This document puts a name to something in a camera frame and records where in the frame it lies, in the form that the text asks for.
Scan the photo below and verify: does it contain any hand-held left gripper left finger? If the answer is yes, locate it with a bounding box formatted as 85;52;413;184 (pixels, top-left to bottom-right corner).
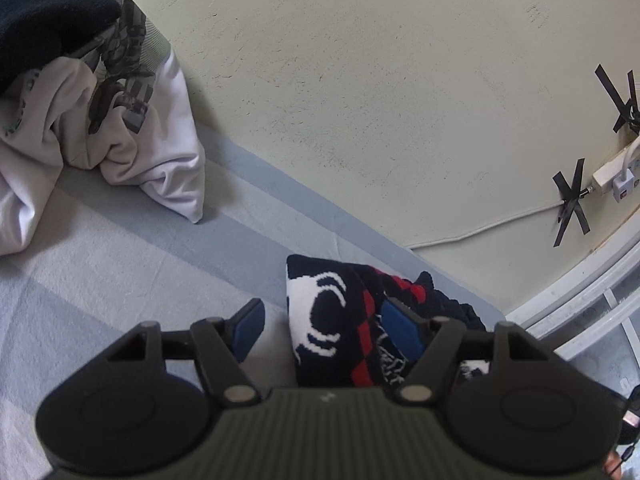
107;298;266;406

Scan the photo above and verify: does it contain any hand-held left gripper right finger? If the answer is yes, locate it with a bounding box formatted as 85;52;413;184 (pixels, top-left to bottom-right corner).
381;297;554;405

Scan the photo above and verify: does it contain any navy patterned knit sweater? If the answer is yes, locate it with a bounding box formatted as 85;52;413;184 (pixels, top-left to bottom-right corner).
286;254;493;389

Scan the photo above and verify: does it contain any striped blue bed sheet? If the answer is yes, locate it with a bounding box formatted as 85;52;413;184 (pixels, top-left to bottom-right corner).
0;122;506;480

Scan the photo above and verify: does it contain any white garment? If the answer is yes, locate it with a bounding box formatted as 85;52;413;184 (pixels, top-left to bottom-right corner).
0;50;207;256

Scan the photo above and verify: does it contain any frosted patterned window glass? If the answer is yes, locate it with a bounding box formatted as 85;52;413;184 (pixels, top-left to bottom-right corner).
565;280;640;396

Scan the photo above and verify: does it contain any black tape cross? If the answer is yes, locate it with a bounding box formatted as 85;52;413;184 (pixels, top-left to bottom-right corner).
551;158;592;249
595;64;640;134

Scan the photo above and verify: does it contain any cream power strip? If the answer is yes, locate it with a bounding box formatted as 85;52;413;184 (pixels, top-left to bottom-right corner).
592;132;640;196

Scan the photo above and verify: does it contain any grey printed garment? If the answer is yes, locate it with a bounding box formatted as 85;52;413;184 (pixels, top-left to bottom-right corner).
75;0;173;135

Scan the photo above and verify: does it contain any dark navy garment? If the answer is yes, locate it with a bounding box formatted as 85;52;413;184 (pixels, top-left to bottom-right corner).
0;0;122;93

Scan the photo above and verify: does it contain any thin white power cable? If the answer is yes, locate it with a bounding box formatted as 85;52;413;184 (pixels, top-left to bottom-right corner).
402;187;596;250

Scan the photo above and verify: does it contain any white window frame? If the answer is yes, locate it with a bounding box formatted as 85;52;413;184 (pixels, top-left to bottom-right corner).
505;230;640;361

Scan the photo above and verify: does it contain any white plug adapter red switch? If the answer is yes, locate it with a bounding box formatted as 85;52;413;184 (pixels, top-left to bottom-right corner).
611;170;637;204

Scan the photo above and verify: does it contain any thick white cable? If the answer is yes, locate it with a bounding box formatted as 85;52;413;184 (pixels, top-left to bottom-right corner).
620;135;640;173

